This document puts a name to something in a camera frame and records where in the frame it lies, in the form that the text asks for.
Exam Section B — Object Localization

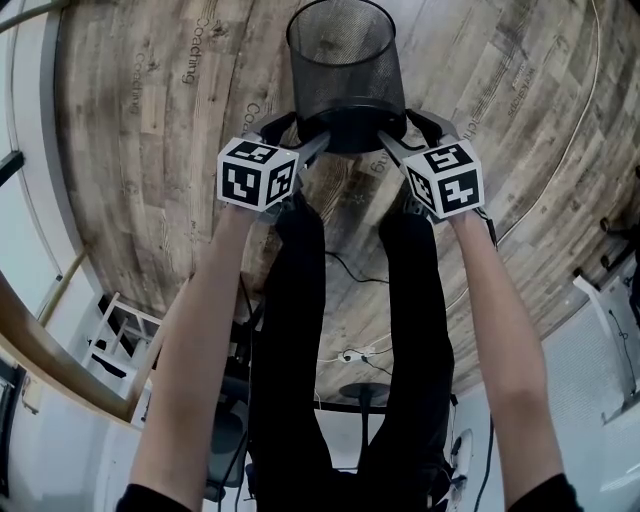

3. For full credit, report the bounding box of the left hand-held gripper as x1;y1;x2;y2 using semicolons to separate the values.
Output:
216;112;333;224

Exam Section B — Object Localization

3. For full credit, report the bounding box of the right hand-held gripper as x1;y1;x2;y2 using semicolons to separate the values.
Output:
376;108;487;221

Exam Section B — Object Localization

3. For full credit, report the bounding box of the black mesh wastebasket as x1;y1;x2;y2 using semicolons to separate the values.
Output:
285;0;409;154

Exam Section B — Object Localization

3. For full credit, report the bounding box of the person's right forearm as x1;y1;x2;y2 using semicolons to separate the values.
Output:
448;210;567;507

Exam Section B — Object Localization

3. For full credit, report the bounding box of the person's left forearm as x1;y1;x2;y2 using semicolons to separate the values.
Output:
128;203;282;504

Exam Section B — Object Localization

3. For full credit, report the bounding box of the person's right leg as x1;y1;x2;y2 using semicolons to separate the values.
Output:
357;212;457;512

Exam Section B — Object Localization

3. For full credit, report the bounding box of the person's leg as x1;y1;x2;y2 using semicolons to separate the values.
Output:
357;212;457;512
248;192;334;512

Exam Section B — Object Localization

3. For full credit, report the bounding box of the person's left leg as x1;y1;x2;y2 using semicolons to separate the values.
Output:
248;192;334;512

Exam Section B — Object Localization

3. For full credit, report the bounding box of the black wheeled stand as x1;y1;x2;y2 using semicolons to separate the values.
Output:
598;215;640;274

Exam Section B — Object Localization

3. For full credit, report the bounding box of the white wooden chair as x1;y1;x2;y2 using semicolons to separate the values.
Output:
81;291;164;392

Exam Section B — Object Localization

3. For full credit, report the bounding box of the black round stand base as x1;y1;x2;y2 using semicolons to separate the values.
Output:
339;383;390;402

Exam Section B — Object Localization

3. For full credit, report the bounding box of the grey office chair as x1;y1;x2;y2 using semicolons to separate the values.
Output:
205;374;251;501

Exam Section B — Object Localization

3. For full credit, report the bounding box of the thin black floor cable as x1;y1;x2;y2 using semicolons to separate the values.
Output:
324;251;390;285

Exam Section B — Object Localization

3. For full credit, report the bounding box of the curved wooden rail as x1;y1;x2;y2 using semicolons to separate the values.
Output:
0;272;169;427

